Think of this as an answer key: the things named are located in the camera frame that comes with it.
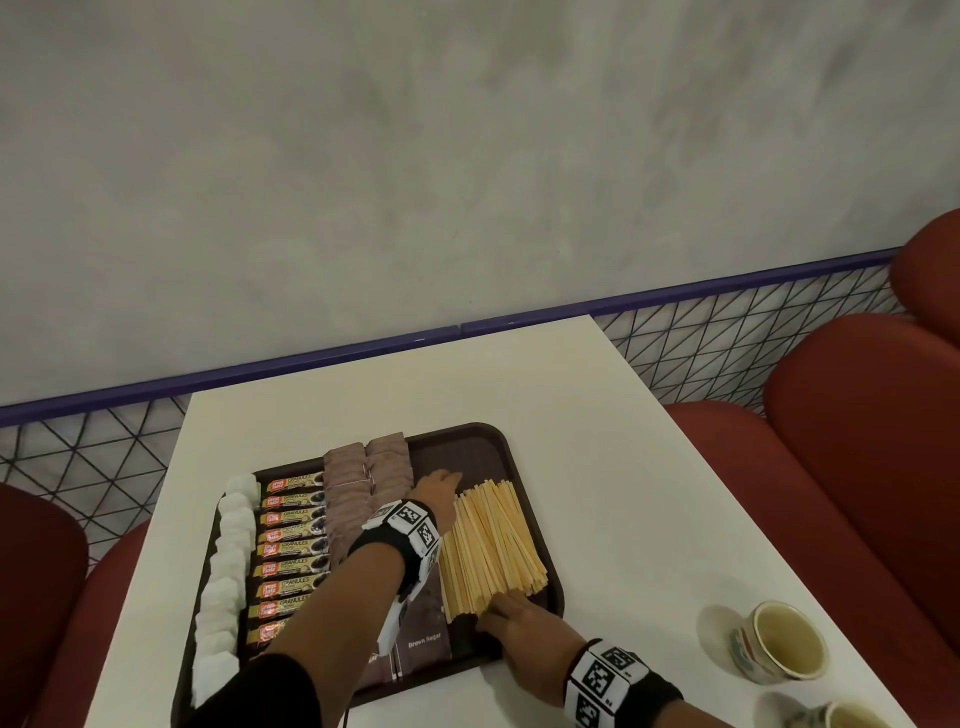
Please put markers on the row of white sachets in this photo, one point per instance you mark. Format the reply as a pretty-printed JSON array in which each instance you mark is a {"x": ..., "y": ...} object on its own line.
[{"x": 221, "y": 592}]

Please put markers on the person's left forearm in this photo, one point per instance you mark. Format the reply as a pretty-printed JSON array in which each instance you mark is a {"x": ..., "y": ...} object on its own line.
[{"x": 337, "y": 615}]

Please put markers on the patterned paper cup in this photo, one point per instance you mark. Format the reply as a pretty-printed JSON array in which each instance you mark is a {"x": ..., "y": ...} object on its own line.
[
  {"x": 840, "y": 716},
  {"x": 780, "y": 641}
]

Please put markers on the bundle of wooden stir sticks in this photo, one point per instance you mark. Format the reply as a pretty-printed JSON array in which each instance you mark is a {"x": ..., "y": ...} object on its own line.
[{"x": 487, "y": 547}]

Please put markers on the person's right hand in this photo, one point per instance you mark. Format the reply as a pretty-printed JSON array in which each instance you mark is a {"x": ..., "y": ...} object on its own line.
[{"x": 536, "y": 645}]

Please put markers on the row of coffee stick packets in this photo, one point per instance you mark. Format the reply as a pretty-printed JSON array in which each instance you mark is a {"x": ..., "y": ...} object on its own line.
[{"x": 289, "y": 532}]

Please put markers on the red padded chair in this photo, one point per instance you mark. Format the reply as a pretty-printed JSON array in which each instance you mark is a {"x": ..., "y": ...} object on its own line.
[
  {"x": 45, "y": 600},
  {"x": 862, "y": 450}
]

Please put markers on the person's black shirt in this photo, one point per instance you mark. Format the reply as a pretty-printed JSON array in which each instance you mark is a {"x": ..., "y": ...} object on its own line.
[{"x": 255, "y": 694}]

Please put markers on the right wristband with marker tags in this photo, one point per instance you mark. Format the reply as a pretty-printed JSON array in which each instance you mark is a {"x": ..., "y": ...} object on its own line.
[{"x": 615, "y": 682}]

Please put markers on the purple mesh railing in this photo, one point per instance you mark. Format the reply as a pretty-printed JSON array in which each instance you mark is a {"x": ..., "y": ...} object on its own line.
[{"x": 300, "y": 364}]

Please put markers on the person's left hand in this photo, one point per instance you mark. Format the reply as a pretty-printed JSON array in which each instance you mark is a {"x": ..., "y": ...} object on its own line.
[{"x": 439, "y": 495}]

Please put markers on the brown plastic tray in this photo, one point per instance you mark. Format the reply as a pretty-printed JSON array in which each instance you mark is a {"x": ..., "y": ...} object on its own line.
[{"x": 472, "y": 450}]

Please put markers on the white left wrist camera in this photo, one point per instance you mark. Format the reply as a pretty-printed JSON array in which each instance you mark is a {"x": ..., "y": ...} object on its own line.
[{"x": 394, "y": 622}]

